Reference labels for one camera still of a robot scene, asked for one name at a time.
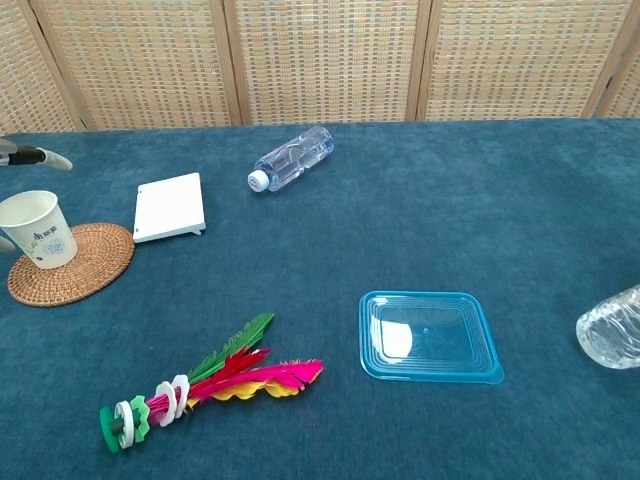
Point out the white paper cup floral print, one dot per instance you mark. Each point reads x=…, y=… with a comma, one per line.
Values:
x=42, y=235

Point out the woven folding screen panel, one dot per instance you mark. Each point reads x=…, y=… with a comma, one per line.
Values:
x=520, y=60
x=145, y=65
x=325, y=60
x=25, y=90
x=627, y=95

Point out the blue clear plastic lid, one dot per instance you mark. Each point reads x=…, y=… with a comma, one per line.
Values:
x=430, y=340

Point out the white flat plastic box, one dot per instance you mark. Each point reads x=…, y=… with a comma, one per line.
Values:
x=170, y=207

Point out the clear water bottle white cap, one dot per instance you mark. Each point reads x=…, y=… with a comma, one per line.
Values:
x=295, y=157

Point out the colourful feather shuttlecock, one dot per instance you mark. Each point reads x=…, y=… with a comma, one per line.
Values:
x=235, y=377

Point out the round woven rattan coaster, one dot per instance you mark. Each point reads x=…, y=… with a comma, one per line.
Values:
x=95, y=270

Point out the large crumpled clear plastic bottle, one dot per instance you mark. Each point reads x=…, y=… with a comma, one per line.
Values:
x=612, y=330

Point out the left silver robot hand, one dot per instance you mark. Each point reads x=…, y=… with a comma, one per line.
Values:
x=30, y=156

